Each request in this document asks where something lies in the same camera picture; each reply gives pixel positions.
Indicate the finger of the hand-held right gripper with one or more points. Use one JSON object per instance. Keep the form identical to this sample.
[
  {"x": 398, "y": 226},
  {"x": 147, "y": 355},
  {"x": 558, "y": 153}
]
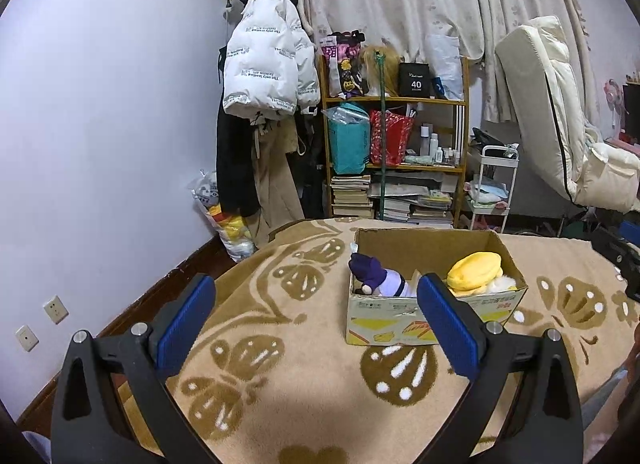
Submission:
[
  {"x": 632, "y": 234},
  {"x": 627, "y": 269}
]

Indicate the blonde wig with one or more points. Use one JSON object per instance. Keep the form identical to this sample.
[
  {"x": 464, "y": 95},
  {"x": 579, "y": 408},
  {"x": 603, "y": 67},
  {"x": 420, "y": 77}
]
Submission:
[{"x": 372, "y": 73}]

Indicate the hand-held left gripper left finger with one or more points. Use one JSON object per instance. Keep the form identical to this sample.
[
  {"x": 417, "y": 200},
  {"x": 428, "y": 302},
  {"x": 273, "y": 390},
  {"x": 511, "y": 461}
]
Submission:
[{"x": 185, "y": 324}]

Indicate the cardboard box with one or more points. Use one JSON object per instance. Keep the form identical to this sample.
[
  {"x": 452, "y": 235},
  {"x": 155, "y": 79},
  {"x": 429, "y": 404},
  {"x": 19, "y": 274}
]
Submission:
[{"x": 380, "y": 319}]

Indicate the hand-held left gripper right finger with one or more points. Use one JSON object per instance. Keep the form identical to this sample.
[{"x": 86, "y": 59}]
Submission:
[{"x": 447, "y": 331}]

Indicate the cream recliner chair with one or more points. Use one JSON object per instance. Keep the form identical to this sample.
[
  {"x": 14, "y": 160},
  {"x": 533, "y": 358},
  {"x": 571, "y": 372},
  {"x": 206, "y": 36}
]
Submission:
[{"x": 540, "y": 93}]

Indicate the white plush toy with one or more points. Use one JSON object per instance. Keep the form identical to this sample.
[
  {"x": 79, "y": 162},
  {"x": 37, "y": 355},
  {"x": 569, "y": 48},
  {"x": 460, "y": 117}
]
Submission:
[{"x": 502, "y": 285}]

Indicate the black white striped folders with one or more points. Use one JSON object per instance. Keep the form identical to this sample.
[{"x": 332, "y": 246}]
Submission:
[{"x": 457, "y": 128}]

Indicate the teal bag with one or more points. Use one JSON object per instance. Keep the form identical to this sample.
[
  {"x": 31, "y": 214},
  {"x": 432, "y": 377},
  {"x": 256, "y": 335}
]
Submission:
[{"x": 350, "y": 148}]

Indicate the pastel cloths in cart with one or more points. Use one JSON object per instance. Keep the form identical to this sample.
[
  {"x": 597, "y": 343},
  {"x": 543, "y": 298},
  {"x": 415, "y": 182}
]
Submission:
[{"x": 487, "y": 194}]

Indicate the purple white doll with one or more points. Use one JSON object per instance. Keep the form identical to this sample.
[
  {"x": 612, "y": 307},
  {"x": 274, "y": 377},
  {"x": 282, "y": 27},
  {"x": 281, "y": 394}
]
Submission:
[{"x": 372, "y": 271}]

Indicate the black item on cart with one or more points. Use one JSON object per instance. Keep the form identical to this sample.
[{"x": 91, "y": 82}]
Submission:
[{"x": 487, "y": 137}]

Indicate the white puffer jacket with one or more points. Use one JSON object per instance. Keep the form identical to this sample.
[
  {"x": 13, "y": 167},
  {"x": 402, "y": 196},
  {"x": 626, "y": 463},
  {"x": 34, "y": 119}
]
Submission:
[{"x": 265, "y": 53}]

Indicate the pale green flat pack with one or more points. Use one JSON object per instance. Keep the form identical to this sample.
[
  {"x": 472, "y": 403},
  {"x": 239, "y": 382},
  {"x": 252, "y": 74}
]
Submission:
[{"x": 419, "y": 159}]

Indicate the black box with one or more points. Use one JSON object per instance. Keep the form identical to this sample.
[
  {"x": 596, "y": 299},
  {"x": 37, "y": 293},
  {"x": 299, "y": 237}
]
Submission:
[{"x": 415, "y": 79}]

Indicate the yellow plush toy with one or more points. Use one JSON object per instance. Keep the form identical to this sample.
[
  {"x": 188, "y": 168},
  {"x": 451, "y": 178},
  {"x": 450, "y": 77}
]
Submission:
[{"x": 475, "y": 269}]

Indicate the pink fan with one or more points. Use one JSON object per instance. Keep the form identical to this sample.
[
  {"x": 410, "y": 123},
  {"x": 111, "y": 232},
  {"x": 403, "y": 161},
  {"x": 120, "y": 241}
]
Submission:
[{"x": 614, "y": 93}]

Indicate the purple printed package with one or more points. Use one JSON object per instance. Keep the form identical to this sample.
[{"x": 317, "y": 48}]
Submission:
[{"x": 342, "y": 63}]

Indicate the red patterned bag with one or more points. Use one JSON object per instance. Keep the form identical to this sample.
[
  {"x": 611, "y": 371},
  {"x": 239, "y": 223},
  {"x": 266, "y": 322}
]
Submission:
[{"x": 392, "y": 141}]

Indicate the crumpled clear plastic bag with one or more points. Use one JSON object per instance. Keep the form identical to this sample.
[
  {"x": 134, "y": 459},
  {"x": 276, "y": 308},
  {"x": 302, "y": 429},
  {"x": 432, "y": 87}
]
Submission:
[{"x": 345, "y": 115}]

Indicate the group of small bottles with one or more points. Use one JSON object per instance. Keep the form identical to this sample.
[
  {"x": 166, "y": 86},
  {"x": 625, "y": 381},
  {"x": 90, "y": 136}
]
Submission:
[{"x": 450, "y": 156}]

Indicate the messy pile of books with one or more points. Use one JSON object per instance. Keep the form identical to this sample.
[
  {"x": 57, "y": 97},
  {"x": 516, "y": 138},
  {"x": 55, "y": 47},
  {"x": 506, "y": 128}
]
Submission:
[{"x": 415, "y": 204}]

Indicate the white rolling cart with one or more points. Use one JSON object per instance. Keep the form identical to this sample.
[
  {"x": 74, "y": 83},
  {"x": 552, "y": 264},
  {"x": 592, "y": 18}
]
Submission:
[{"x": 510, "y": 189}]

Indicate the cream quilt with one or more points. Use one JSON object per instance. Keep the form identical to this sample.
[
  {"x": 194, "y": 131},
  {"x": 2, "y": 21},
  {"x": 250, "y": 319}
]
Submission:
[{"x": 612, "y": 173}]

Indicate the green pole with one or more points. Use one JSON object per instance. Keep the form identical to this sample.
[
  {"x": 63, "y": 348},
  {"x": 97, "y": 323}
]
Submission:
[{"x": 383, "y": 153}]

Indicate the tall white bottle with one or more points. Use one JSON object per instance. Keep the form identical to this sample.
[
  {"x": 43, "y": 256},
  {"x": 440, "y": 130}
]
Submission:
[{"x": 425, "y": 138}]

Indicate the white wall socket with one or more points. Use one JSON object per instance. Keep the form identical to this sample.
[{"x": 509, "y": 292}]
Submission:
[
  {"x": 56, "y": 310},
  {"x": 26, "y": 339}
]

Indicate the wooden shelf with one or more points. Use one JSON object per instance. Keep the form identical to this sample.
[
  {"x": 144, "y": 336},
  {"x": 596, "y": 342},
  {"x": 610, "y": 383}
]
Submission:
[{"x": 425, "y": 101}]

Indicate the beige coat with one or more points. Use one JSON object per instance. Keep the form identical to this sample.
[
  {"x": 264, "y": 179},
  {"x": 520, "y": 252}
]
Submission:
[{"x": 275, "y": 183}]

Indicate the stack of books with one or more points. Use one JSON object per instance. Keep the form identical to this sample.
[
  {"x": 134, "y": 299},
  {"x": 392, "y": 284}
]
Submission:
[{"x": 350, "y": 196}]

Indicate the plastic bag of plush toys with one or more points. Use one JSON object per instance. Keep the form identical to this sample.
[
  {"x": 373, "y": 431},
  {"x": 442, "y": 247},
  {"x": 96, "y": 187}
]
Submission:
[{"x": 232, "y": 234}]

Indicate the black coat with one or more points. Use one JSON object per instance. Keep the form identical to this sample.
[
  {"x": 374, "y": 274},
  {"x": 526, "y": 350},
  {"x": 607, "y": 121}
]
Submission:
[{"x": 235, "y": 163}]

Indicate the black hanging garment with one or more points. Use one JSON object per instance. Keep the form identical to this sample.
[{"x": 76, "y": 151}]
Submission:
[{"x": 312, "y": 168}]

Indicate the beige butterfly blanket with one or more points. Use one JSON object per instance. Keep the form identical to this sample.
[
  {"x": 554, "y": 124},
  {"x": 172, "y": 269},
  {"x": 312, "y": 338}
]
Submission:
[{"x": 310, "y": 384}]

